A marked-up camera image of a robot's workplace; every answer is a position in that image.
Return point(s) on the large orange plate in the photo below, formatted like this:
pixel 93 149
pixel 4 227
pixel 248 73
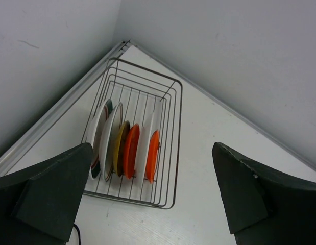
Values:
pixel 130 151

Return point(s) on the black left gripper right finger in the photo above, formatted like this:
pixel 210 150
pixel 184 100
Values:
pixel 264 205

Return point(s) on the white plate green red rim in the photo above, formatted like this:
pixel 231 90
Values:
pixel 94 135

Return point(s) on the metal wire dish rack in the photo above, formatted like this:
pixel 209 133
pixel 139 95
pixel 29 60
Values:
pixel 140 89

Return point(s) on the olive brown plate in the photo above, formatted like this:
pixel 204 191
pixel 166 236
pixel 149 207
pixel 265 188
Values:
pixel 118 151

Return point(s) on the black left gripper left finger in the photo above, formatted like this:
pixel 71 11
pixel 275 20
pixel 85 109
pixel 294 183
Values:
pixel 39 204

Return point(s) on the white plate teal maroon rim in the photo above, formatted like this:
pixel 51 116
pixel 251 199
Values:
pixel 151 123

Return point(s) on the small orange plate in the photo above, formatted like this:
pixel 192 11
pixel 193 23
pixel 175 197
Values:
pixel 152 156

